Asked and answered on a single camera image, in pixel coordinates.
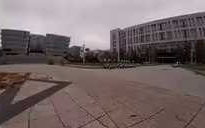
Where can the raised planting bed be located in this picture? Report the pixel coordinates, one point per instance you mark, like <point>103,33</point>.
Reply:
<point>83,66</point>

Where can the low pale building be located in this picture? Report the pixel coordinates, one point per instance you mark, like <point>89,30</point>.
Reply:
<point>76,50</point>

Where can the grey stone slab plaza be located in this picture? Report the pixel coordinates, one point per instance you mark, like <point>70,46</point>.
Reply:
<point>123,90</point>

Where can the pale vehicle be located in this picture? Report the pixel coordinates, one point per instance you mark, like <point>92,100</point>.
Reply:
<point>176,64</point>

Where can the pale curved multi-storey building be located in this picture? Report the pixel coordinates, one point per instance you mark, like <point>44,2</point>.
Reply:
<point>170,33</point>

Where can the dark grey block building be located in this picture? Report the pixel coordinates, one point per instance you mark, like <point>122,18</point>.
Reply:
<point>23,41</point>

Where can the grassy embankment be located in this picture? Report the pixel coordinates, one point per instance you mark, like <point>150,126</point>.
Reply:
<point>20,60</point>

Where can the grass strip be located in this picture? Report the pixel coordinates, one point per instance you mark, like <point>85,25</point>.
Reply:
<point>200,67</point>

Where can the brown patch of ground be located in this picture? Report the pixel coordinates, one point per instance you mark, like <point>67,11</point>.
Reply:
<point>3,80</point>

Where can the row of dark trees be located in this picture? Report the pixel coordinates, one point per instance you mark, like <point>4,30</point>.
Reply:
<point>203,50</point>

